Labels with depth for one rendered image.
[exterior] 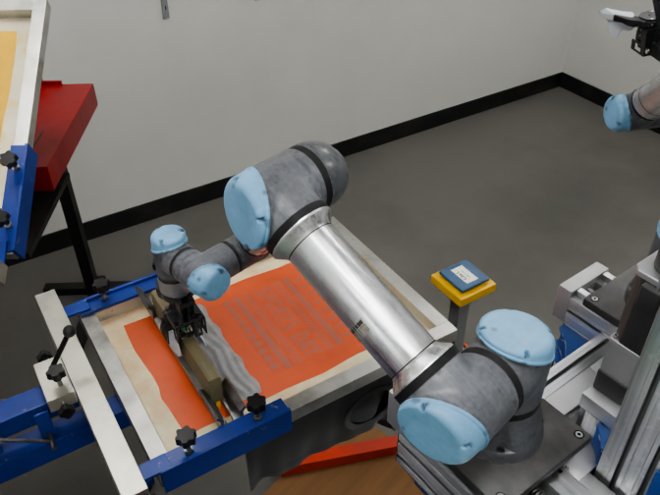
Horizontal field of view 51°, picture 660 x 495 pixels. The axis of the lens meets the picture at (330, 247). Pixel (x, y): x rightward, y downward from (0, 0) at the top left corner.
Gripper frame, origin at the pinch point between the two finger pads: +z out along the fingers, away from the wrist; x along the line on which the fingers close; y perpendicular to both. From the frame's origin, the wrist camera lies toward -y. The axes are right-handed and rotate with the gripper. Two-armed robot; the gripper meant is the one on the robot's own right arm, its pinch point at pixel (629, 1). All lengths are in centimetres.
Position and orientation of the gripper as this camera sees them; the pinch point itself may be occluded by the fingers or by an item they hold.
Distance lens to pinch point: 183.2
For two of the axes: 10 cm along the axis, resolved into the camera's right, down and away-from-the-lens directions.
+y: 1.4, 7.7, 6.3
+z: -1.9, -6.0, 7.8
